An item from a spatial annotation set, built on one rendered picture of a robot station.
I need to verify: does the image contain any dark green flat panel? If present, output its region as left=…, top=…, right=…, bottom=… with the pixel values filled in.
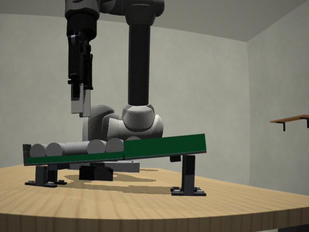
left=123, top=133, right=207, bottom=160

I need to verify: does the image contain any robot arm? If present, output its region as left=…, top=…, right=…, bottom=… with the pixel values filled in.
left=65, top=0, right=165, bottom=142

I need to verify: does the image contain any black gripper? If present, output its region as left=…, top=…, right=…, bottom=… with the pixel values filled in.
left=67, top=11, right=97, bottom=117

